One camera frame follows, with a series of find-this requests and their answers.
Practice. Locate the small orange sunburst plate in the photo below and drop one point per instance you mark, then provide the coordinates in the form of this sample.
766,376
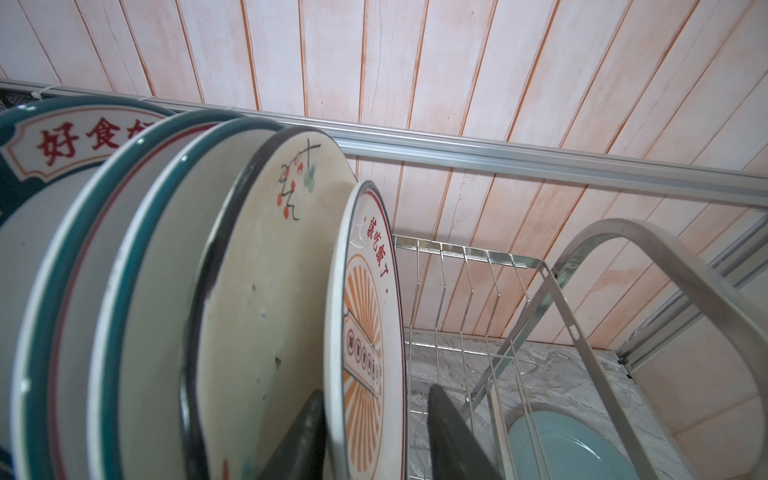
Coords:
364,367

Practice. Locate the white plate green characters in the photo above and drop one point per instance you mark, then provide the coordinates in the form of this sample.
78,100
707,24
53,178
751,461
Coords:
133,410

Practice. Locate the steel two-tier dish rack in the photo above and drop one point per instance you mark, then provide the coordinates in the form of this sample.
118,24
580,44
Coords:
684,397

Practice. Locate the light green floral plate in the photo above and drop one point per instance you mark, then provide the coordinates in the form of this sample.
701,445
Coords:
556,446

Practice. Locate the large orange sunburst plate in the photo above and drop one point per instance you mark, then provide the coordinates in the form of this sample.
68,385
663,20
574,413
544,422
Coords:
51,371

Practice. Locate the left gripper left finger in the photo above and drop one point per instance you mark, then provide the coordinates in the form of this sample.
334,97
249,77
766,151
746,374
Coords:
301,453

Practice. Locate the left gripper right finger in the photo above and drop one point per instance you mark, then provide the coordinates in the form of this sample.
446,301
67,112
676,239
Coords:
455,454

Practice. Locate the cream floral plate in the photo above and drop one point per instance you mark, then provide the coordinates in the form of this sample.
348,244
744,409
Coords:
253,349

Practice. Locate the green rim white plate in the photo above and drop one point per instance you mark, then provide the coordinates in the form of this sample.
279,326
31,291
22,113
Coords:
49,149

